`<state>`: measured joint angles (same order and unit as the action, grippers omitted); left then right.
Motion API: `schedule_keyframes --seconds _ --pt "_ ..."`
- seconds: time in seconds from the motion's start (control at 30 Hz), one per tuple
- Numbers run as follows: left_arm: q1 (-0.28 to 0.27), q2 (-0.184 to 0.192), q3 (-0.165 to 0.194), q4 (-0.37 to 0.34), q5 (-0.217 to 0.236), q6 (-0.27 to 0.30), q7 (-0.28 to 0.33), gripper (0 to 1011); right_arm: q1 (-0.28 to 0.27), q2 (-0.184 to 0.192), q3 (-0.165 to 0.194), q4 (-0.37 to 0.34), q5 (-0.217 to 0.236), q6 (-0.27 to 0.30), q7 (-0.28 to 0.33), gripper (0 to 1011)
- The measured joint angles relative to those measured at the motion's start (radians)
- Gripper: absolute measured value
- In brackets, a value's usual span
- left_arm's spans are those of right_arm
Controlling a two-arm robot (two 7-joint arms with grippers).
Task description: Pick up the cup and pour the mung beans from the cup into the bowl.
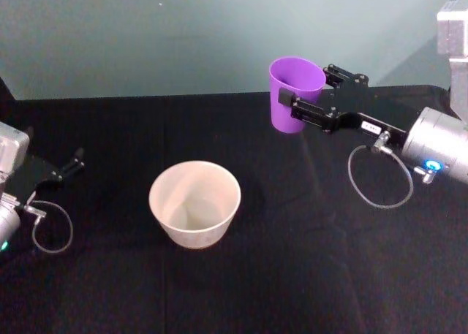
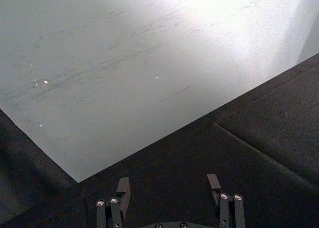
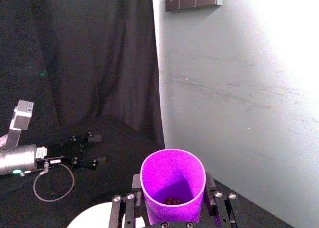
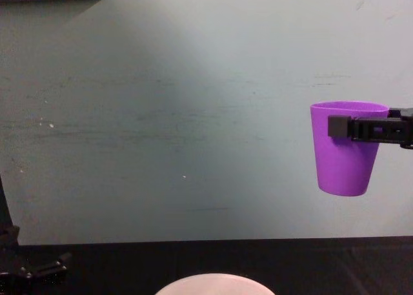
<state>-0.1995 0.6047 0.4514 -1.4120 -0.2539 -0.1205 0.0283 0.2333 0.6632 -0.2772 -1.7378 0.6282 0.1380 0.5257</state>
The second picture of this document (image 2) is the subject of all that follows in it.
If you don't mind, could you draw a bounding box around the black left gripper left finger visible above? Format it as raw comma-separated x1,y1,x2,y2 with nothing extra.
96,177,131,228

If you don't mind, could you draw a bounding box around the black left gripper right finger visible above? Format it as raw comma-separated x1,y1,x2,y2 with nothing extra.
206,174,246,228

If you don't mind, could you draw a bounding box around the black table cloth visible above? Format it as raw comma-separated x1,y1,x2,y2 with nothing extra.
0,52,319,228

